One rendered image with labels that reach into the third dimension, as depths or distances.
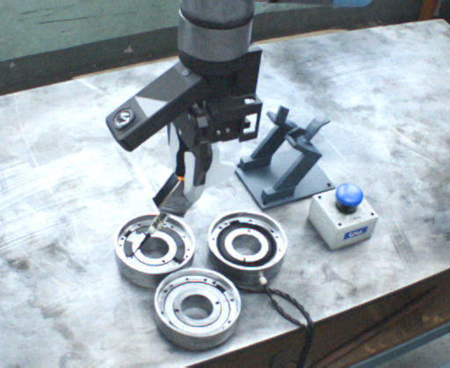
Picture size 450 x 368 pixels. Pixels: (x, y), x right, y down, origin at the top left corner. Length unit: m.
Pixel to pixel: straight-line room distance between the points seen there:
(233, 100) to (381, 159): 0.45
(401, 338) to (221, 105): 0.64
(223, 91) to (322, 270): 0.32
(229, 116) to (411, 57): 0.75
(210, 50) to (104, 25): 1.92
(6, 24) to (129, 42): 0.50
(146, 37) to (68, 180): 1.69
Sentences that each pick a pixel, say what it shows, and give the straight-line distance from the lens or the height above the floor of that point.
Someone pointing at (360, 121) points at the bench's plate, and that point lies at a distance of 1.24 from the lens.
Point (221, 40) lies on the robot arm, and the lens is 0.70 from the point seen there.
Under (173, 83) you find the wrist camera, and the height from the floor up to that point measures 1.10.
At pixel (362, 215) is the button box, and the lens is 1.00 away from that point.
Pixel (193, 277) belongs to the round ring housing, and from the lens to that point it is 0.90.
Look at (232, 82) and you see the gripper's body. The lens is 0.77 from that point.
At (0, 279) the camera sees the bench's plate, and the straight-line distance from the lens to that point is 0.95.
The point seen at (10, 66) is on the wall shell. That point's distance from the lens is 2.60.
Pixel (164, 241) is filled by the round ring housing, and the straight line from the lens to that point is 0.95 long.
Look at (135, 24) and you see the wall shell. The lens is 2.66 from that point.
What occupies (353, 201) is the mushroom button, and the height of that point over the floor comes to 0.87.
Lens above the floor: 1.53
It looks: 43 degrees down
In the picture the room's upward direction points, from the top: 9 degrees clockwise
